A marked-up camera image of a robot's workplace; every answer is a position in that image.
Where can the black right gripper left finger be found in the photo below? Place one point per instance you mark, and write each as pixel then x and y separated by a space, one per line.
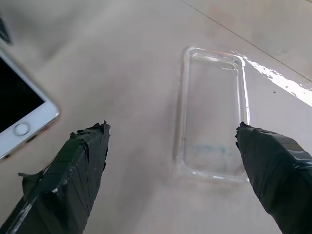
pixel 65 185

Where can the white smartphone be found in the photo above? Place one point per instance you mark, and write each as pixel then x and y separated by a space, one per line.
pixel 18 107

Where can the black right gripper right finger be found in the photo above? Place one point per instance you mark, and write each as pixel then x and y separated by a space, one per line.
pixel 280 175

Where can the clear plastic phone case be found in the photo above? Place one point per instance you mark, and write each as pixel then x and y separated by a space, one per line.
pixel 212 117

